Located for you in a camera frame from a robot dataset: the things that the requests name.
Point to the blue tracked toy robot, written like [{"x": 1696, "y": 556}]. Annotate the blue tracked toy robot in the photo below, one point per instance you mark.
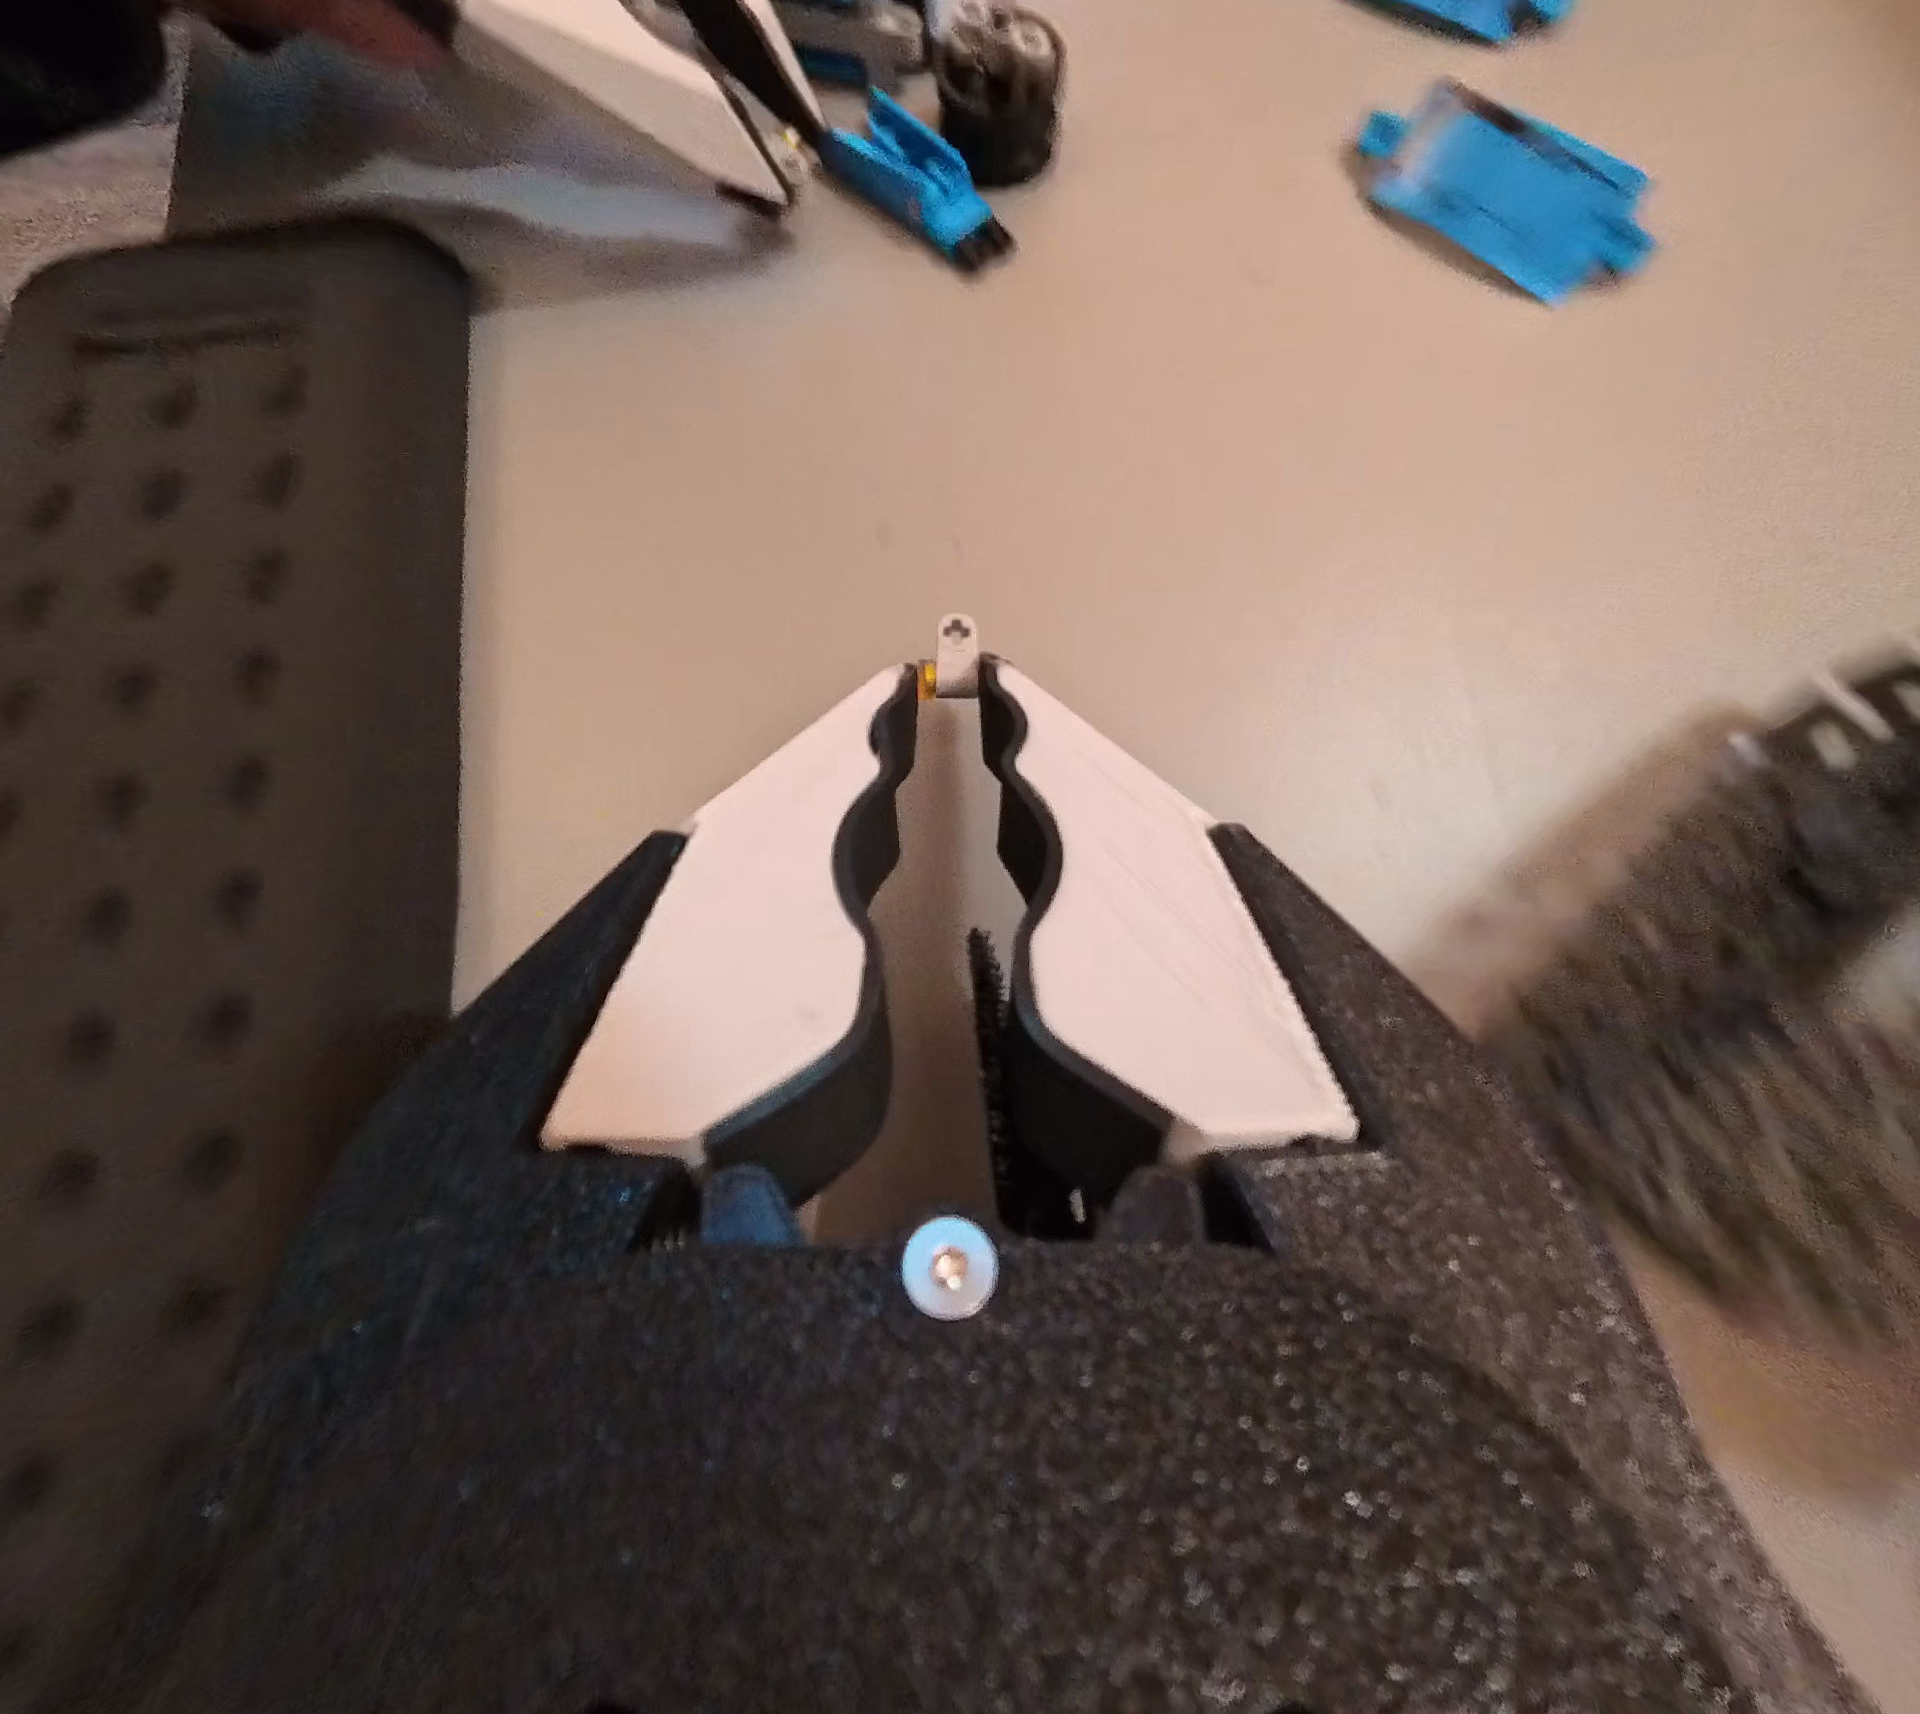
[{"x": 1740, "y": 1024}]

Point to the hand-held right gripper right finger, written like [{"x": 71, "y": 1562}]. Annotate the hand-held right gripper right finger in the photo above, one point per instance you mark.
[{"x": 1185, "y": 993}]

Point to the small blue brick piece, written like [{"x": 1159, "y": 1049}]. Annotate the small blue brick piece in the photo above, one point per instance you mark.
[{"x": 899, "y": 64}]

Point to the small grey connector piece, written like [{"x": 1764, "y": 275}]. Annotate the small grey connector piece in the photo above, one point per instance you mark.
[{"x": 958, "y": 655}]

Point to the black dimpled mat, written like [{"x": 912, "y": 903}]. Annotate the black dimpled mat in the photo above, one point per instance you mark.
[{"x": 211, "y": 844}]

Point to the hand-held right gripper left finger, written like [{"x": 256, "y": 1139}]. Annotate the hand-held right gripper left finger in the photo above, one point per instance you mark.
[{"x": 704, "y": 993}]

